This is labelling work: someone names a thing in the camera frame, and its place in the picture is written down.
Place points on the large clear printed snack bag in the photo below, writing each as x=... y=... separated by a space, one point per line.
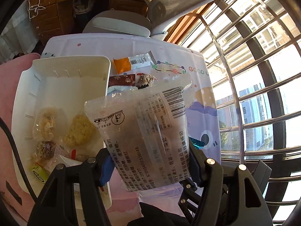
x=146 y=132

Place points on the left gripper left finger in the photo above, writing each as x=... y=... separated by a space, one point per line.
x=56 y=203

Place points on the clear nut bar pack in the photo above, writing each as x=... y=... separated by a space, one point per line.
x=144 y=80

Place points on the green yellow candy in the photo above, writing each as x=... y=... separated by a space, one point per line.
x=39 y=173

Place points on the white lace covered furniture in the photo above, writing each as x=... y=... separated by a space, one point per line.
x=18 y=35

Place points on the clear bag of yellow chunks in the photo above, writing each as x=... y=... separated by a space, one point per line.
x=45 y=124

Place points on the red labelled snack pack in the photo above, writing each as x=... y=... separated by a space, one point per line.
x=69 y=157

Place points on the blue foil candy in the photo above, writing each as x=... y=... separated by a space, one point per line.
x=197 y=143

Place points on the round yellow rice cake pack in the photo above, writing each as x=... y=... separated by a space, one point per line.
x=80 y=131

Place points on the brown chocolate bar wrapper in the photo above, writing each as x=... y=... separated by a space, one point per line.
x=122 y=80

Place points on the red white candy pack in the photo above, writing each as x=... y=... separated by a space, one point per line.
x=43 y=153

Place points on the wooden desk with drawers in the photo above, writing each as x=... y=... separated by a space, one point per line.
x=60 y=17

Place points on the white plastic storage bin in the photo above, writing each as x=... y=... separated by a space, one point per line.
x=63 y=83

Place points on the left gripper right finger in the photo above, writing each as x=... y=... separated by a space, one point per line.
x=231 y=195

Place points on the grey office chair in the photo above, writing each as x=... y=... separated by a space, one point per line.
x=161 y=15

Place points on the orange white snack bar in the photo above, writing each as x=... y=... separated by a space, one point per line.
x=135 y=62

